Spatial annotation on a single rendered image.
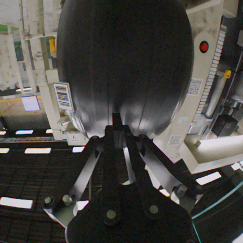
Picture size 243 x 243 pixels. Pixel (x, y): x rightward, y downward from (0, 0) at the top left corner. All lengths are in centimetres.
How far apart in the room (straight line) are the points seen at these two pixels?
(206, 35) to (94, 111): 47
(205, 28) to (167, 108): 37
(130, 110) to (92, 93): 8
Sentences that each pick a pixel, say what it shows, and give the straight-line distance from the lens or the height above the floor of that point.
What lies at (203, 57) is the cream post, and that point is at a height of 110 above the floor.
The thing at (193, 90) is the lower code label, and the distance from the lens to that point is 54.
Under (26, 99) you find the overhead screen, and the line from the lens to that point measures 465.
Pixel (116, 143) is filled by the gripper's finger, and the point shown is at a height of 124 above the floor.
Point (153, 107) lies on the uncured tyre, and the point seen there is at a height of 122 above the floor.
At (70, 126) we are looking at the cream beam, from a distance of 94.
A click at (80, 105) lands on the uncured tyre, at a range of 23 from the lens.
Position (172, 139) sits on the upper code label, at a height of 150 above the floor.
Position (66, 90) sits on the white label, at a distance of 23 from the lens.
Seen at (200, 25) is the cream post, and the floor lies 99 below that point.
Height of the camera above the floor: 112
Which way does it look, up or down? 33 degrees up
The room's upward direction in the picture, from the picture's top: 177 degrees counter-clockwise
